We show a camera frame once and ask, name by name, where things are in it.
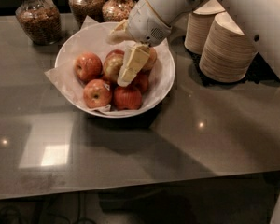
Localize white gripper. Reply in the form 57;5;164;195
106;0;172;87

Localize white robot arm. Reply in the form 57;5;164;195
111;0;280;178

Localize red apple back centre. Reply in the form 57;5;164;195
105;49;125;58

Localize red apple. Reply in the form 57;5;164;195
105;49;125;58
83;79;113;108
132;73;149;93
113;86;142;110
74;52;103;83

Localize yellow-red centre apple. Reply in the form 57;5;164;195
103;53;123;83

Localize yellow-red apple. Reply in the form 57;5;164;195
103;53;123;83
143;48;157;71

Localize yellow-red back right apple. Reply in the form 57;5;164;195
143;48;157;71

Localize white bowl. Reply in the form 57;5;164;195
54;21;176;119

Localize red apple far left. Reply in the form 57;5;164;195
74;52;103;83

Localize red apple front right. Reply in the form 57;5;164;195
113;86;142;110

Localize red apple front left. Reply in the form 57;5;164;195
83;79;113;108

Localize glass jar of colourful cereal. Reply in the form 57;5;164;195
102;0;135;21

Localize white paper liner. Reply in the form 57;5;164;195
44;15;170;116

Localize glass jar of dark cereal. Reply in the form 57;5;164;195
68;0;105;27

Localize back stack of paper bowls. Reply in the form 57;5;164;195
184;0;225;54

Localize stack of paper bowls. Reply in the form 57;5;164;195
199;12;257;83
184;0;225;54

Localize glass jar of granola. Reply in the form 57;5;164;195
15;0;62;45

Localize front stack of paper bowls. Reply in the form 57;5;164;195
199;12;257;83

